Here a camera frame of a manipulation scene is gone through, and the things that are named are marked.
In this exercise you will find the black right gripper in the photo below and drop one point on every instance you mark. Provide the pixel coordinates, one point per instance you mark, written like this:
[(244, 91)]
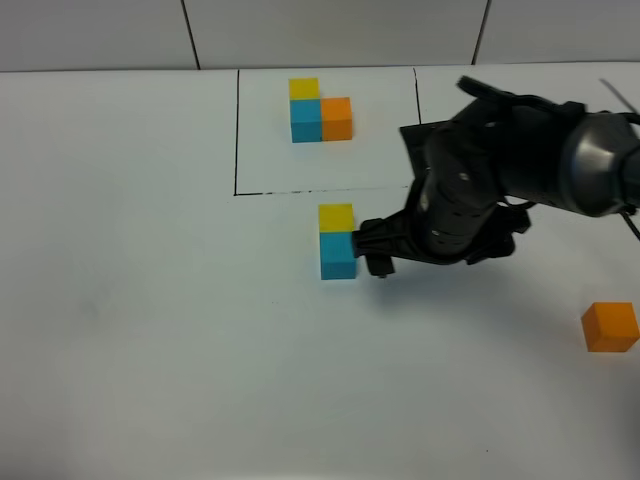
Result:
[(437, 233)]

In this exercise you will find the blue template block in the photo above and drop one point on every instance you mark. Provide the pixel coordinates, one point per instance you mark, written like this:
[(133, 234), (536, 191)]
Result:
[(306, 120)]

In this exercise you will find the orange template block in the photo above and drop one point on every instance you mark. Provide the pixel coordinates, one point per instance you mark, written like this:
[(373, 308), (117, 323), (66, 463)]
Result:
[(337, 119)]

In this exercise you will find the yellow template block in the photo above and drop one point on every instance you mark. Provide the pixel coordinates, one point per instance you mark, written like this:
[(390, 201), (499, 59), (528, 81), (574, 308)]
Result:
[(304, 89)]

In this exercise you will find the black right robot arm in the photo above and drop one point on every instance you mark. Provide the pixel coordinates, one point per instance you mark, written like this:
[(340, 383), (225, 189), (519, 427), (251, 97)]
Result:
[(477, 175)]

